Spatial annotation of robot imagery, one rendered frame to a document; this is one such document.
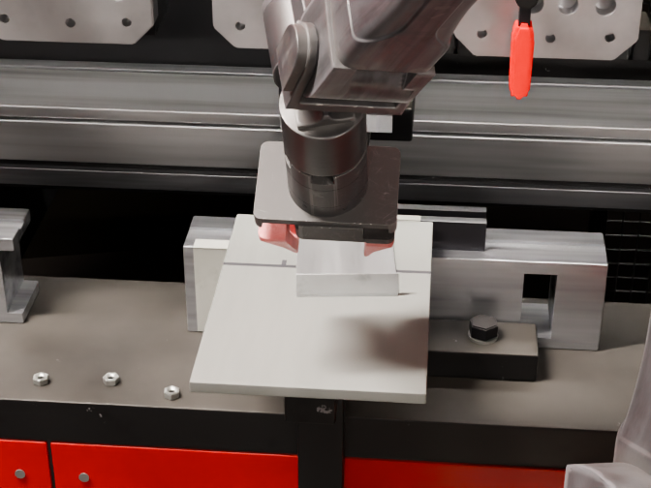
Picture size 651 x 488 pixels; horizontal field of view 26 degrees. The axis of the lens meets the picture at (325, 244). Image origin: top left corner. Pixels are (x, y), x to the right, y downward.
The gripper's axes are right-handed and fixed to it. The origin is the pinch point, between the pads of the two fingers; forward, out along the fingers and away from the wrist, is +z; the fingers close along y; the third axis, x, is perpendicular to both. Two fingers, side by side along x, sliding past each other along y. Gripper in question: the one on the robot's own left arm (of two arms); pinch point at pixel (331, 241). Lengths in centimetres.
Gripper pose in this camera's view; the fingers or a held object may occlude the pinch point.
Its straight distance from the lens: 109.1
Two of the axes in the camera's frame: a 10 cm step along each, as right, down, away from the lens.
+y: -10.0, -0.5, 0.6
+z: 0.3, 4.7, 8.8
